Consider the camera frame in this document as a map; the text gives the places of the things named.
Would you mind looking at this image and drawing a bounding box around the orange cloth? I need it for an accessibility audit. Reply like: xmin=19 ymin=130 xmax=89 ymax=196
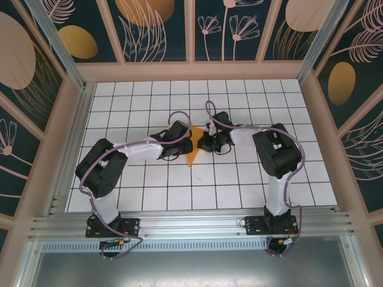
xmin=186 ymin=124 xmax=208 ymax=167

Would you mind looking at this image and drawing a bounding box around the grey sheet metal tray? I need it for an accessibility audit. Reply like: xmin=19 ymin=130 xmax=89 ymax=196
xmin=28 ymin=234 xmax=364 ymax=287

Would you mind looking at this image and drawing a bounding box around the long aluminium mounting rail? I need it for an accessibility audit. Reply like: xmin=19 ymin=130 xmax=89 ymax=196
xmin=28 ymin=210 xmax=357 ymax=240

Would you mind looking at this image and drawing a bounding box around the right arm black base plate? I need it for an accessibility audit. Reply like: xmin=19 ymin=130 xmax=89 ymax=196
xmin=244 ymin=215 xmax=300 ymax=236

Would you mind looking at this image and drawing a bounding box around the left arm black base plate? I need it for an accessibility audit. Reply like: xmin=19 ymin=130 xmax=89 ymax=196
xmin=85 ymin=217 xmax=141 ymax=239

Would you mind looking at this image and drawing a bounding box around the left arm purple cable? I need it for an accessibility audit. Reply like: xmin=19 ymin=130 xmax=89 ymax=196
xmin=78 ymin=111 xmax=193 ymax=260

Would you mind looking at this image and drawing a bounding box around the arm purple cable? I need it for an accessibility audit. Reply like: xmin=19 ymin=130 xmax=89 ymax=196
xmin=205 ymin=100 xmax=306 ymax=258
xmin=78 ymin=111 xmax=193 ymax=260

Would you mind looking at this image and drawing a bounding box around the aluminium side rail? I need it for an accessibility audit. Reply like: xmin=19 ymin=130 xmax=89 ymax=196
xmin=46 ymin=83 xmax=97 ymax=216

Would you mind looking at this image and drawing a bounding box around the slotted grey cable duct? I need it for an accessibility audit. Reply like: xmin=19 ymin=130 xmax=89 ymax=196
xmin=41 ymin=240 xmax=270 ymax=252

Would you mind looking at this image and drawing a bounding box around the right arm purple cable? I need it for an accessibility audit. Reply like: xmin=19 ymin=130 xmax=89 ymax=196
xmin=205 ymin=100 xmax=306 ymax=258

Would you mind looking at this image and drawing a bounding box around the aluminium corner post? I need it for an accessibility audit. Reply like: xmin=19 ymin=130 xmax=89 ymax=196
xmin=23 ymin=0 xmax=88 ymax=90
xmin=297 ymin=0 xmax=352 ymax=88

